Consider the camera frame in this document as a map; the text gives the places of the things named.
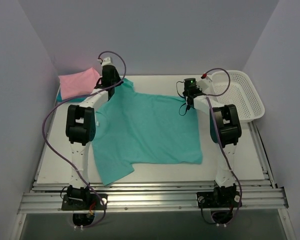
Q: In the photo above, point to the folded pink t-shirt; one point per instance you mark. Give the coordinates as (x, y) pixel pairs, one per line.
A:
(77, 84)

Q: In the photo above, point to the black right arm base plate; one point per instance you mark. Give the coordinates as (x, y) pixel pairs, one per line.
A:
(217, 200)

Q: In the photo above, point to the aluminium mounting rail frame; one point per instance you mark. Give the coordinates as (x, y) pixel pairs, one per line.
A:
(163, 188)

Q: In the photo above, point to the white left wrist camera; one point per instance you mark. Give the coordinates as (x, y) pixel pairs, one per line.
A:
(107, 61)

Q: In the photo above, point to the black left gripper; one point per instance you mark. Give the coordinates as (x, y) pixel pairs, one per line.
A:
(111, 88)

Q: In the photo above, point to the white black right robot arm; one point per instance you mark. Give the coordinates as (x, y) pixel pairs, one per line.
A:
(224, 129)

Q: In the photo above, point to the mint green t-shirt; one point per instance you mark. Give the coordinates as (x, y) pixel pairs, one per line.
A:
(140, 128)

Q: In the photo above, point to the folded teal t-shirt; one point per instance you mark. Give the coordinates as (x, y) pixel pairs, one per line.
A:
(59, 97)

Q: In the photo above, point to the white perforated plastic basket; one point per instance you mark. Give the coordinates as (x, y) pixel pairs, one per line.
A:
(238, 89)

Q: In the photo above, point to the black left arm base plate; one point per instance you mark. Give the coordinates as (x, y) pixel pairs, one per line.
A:
(78, 204)

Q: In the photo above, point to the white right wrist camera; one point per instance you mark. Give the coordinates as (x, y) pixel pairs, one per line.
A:
(204, 85)

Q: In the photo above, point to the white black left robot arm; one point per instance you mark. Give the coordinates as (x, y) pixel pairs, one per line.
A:
(81, 130)

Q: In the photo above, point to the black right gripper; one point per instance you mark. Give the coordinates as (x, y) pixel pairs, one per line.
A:
(188, 97)

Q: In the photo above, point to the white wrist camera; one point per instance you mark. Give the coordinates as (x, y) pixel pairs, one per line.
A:
(204, 85)
(107, 61)

